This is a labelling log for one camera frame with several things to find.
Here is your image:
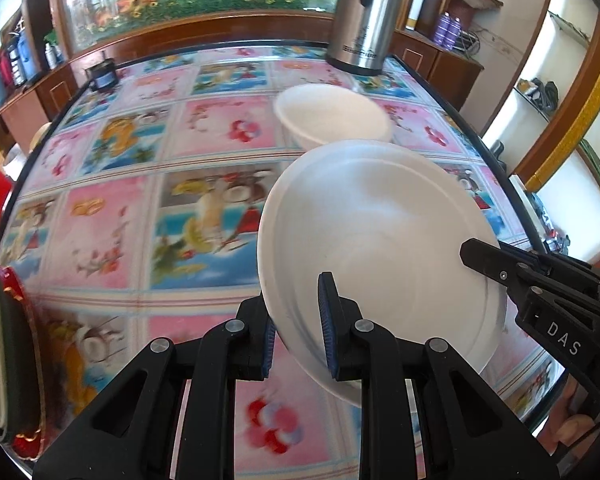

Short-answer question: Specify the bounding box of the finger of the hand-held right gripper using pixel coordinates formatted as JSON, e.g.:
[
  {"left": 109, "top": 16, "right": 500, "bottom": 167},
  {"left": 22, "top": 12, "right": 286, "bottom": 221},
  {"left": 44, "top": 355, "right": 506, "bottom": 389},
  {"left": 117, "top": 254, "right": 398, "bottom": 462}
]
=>
[{"left": 460, "top": 237, "right": 599, "bottom": 287}]

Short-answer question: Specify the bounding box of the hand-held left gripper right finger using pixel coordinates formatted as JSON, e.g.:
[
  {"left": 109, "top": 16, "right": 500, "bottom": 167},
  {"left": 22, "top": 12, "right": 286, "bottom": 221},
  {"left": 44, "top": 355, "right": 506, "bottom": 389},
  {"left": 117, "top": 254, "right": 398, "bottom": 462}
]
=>
[{"left": 317, "top": 271, "right": 563, "bottom": 480}]

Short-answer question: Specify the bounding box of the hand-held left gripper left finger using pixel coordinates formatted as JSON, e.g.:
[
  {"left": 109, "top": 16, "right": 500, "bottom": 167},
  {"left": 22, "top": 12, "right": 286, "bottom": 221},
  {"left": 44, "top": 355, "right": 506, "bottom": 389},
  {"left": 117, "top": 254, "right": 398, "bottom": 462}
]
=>
[{"left": 32, "top": 296, "right": 277, "bottom": 480}]

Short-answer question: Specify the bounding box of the large white plate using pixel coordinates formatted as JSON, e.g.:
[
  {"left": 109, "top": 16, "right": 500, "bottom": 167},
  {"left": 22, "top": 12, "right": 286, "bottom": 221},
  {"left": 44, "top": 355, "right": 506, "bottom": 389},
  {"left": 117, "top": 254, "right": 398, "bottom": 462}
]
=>
[{"left": 256, "top": 139, "right": 508, "bottom": 408}]

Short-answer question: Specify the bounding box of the white bowl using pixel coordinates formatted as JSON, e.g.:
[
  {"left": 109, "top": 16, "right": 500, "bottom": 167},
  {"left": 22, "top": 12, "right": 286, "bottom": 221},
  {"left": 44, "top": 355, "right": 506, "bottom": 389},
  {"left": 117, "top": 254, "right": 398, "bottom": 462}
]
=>
[{"left": 274, "top": 83, "right": 394, "bottom": 151}]

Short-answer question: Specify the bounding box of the dark green bowl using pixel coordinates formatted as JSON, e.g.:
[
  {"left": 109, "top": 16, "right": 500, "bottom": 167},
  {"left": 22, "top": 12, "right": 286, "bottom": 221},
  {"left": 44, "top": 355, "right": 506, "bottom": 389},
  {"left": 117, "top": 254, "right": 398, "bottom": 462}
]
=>
[{"left": 0, "top": 274, "right": 47, "bottom": 442}]

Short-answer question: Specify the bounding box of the red gold-rimmed plate with sticker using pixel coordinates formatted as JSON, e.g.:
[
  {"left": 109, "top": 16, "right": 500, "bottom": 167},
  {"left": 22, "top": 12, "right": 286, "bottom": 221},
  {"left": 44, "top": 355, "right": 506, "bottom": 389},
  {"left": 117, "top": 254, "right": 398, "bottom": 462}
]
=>
[{"left": 0, "top": 266, "right": 52, "bottom": 461}]

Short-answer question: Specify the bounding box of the person's right hand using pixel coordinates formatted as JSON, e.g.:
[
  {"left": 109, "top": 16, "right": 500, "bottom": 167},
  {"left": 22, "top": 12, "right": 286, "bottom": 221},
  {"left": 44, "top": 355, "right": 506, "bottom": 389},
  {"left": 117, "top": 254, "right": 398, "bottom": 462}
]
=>
[{"left": 545, "top": 377, "right": 600, "bottom": 461}]

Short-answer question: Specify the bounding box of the white shelf unit gold trim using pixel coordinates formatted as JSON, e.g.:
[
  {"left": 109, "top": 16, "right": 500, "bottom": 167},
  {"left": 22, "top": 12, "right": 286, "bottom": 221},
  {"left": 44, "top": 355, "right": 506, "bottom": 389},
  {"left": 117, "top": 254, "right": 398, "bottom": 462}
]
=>
[{"left": 480, "top": 0, "right": 600, "bottom": 261}]

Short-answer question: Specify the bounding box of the dark clutter pile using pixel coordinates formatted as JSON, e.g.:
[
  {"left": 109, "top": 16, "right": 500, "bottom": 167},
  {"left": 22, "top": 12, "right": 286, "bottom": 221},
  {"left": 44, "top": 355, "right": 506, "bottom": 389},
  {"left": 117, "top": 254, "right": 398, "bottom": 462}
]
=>
[{"left": 517, "top": 77, "right": 561, "bottom": 111}]

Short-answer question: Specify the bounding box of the fruit printed tablecloth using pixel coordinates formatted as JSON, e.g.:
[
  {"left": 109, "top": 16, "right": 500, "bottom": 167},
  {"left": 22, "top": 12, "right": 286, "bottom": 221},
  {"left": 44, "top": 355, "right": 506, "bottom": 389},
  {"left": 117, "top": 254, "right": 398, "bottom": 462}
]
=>
[{"left": 0, "top": 45, "right": 566, "bottom": 461}]

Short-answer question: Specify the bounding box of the stainless steel thermos jug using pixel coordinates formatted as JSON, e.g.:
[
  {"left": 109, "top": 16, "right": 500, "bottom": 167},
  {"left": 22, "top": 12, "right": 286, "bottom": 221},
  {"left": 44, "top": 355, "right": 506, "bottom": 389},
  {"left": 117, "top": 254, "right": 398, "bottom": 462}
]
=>
[{"left": 325, "top": 0, "right": 410, "bottom": 77}]

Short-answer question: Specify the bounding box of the brown wooden cabinet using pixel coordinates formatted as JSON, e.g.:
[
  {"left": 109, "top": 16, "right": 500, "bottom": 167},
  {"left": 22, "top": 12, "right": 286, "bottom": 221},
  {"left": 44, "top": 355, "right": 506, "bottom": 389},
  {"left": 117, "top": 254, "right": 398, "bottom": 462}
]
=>
[{"left": 0, "top": 12, "right": 483, "bottom": 128}]

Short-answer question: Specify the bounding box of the black electric motor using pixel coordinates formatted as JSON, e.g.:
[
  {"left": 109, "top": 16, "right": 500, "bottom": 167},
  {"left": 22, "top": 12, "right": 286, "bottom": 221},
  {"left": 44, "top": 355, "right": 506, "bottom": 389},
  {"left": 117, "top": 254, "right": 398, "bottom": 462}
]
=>
[{"left": 84, "top": 58, "right": 118, "bottom": 92}]

